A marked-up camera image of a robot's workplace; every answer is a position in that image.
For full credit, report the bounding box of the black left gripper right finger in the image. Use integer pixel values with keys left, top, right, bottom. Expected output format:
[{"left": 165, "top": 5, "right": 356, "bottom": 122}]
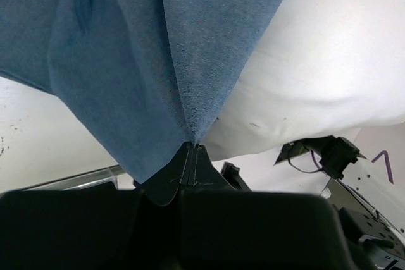
[{"left": 182, "top": 146, "right": 354, "bottom": 269}]

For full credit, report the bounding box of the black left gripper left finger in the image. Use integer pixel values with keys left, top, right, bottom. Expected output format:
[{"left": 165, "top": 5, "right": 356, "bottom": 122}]
[{"left": 1, "top": 142, "right": 192, "bottom": 269}]

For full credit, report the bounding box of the blue pillowcase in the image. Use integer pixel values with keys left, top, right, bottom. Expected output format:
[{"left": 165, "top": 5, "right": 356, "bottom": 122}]
[{"left": 1, "top": 0, "right": 282, "bottom": 183}]

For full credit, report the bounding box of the white pillow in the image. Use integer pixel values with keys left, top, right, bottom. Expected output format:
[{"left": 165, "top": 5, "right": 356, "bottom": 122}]
[{"left": 203, "top": 0, "right": 404, "bottom": 161}]

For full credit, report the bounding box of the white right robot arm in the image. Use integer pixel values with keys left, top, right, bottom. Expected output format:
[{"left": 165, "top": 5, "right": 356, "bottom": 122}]
[{"left": 306, "top": 136, "right": 404, "bottom": 269}]

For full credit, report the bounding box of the aluminium frame rail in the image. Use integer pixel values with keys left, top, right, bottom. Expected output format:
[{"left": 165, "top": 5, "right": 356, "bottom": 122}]
[{"left": 22, "top": 166, "right": 125, "bottom": 190}]

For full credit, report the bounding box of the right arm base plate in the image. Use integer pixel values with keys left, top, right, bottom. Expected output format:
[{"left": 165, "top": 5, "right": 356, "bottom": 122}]
[{"left": 274, "top": 138, "right": 321, "bottom": 165}]

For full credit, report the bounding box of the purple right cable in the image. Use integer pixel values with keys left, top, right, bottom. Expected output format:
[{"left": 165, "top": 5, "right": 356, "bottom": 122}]
[{"left": 311, "top": 149, "right": 395, "bottom": 185}]

